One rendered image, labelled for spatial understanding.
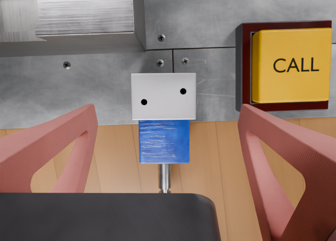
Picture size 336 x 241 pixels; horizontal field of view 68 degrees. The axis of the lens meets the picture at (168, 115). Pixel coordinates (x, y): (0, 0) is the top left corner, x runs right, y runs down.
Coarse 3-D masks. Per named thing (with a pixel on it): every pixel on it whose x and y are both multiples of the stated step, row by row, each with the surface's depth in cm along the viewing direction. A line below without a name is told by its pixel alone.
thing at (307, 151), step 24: (240, 120) 13; (264, 120) 10; (288, 144) 8; (312, 144) 7; (264, 168) 11; (312, 168) 7; (264, 192) 10; (312, 192) 7; (264, 216) 10; (288, 216) 10; (312, 216) 7; (264, 240) 10; (288, 240) 8; (312, 240) 7
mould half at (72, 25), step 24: (48, 0) 15; (72, 0) 15; (96, 0) 15; (120, 0) 15; (48, 24) 15; (72, 24) 15; (96, 24) 15; (120, 24) 15; (144, 24) 23; (0, 48) 19; (24, 48) 19; (48, 48) 20; (72, 48) 20; (96, 48) 21; (120, 48) 21; (144, 48) 22
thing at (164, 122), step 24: (192, 72) 19; (144, 96) 19; (168, 96) 19; (192, 96) 19; (144, 120) 20; (168, 120) 20; (144, 144) 21; (168, 144) 21; (168, 168) 22; (168, 192) 23
